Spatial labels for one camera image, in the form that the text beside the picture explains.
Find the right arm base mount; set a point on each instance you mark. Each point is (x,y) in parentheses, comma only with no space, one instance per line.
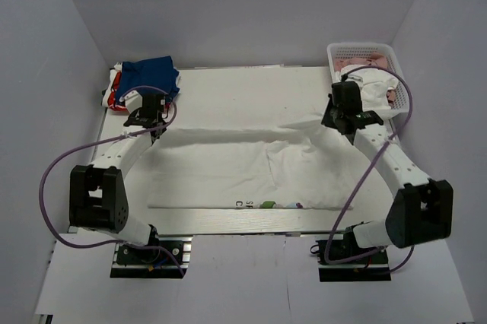
(373,268)

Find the white crumpled shirt in basket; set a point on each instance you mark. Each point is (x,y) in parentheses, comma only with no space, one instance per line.
(374,85)

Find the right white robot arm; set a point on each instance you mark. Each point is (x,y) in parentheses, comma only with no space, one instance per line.
(422,208)

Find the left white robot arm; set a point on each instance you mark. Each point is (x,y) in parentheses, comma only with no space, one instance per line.
(97,193)

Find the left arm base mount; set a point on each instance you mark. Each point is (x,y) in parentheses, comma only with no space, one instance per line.
(152,264)

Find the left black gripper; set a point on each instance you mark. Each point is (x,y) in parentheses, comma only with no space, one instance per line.
(135,115)

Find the blue t-shirt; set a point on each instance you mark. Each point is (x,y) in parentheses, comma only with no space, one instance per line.
(157,72)

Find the pink garment in basket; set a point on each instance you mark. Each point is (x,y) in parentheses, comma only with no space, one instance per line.
(375,60)

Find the red and white folded shirt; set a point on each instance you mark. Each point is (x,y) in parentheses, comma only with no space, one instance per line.
(108,98)

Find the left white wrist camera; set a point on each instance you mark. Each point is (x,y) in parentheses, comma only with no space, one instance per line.
(132,101)

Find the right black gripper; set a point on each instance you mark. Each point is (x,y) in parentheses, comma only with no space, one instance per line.
(326,119)

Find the white printed t-shirt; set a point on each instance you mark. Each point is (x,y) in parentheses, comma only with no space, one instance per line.
(296,165)

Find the white plastic basket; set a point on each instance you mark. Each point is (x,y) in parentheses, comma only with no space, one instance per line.
(350,50)

